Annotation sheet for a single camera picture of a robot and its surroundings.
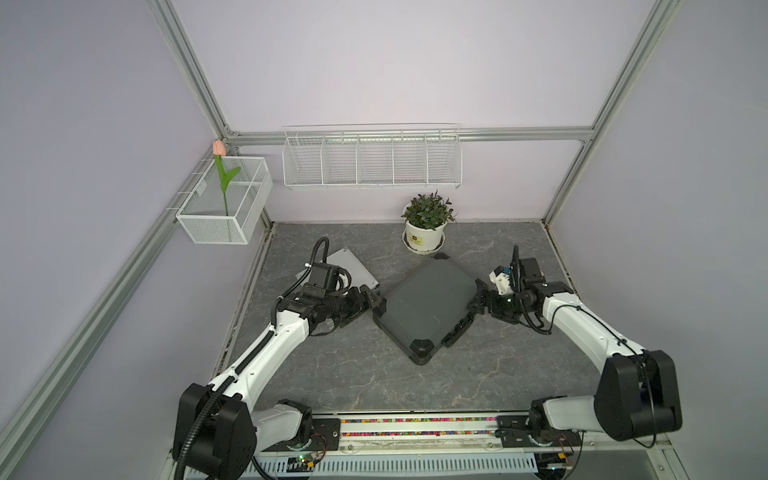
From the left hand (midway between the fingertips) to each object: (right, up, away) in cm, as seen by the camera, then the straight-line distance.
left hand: (373, 307), depth 79 cm
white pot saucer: (+11, +17, +33) cm, 38 cm away
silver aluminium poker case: (-12, +13, +24) cm, 30 cm away
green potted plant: (+17, +28, +19) cm, 38 cm away
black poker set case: (+16, -1, +6) cm, 17 cm away
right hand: (+31, -2, +7) cm, 32 cm away
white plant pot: (+16, +19, +26) cm, 36 cm away
